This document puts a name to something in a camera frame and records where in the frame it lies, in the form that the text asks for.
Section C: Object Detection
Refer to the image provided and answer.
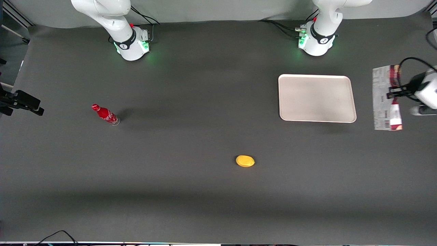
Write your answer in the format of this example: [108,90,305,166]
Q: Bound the yellow lemon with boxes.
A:
[235,155,256,168]

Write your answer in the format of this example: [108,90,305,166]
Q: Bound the black cable at table edge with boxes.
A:
[33,230,80,246]

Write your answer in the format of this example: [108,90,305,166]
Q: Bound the aluminium frame rail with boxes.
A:
[0,0,35,44]

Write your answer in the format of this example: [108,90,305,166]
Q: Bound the beige rectangular plastic tray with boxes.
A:
[278,74,357,123]

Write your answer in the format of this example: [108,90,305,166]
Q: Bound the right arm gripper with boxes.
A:
[0,84,45,117]

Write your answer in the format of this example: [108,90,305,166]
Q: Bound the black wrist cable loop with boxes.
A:
[397,57,437,103]

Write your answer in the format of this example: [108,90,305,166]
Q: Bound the red cola bottle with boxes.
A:
[91,104,121,126]

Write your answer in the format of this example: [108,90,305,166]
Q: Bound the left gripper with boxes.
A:
[386,70,437,110]

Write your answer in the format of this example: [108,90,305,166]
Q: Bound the black right arm base cables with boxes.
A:
[130,6,161,43]

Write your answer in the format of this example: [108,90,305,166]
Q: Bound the black arm base cables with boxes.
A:
[130,6,161,43]
[258,8,320,39]

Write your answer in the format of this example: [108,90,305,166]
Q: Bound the black left arm base cables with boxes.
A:
[258,8,320,39]

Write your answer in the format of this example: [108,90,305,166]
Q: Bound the red plaid cookie box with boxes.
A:
[372,65,403,131]

